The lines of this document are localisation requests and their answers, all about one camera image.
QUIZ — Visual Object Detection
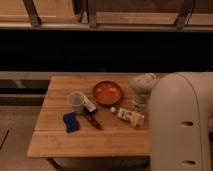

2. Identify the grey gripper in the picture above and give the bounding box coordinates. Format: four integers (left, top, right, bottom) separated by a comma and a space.
131, 94, 147, 127

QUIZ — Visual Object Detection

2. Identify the small white-capped bottle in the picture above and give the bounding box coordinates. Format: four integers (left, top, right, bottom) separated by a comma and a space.
110, 107, 131, 122

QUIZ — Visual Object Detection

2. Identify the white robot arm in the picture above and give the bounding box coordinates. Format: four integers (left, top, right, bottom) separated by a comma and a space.
130, 72, 213, 171

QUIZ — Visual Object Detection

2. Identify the orange ceramic bowl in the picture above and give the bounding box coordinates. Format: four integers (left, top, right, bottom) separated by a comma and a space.
92, 81, 123, 106

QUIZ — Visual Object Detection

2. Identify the white black small box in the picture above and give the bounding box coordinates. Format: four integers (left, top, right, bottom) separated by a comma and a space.
84, 97, 97, 114

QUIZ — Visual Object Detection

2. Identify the clear plastic cup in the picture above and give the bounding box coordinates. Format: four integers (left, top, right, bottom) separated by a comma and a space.
68, 92, 85, 114

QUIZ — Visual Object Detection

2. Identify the blue sponge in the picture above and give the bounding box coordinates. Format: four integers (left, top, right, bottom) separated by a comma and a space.
63, 112, 80, 133

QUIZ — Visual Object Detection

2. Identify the brown-handled knife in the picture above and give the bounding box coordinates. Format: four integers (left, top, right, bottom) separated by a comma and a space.
86, 114, 103, 130

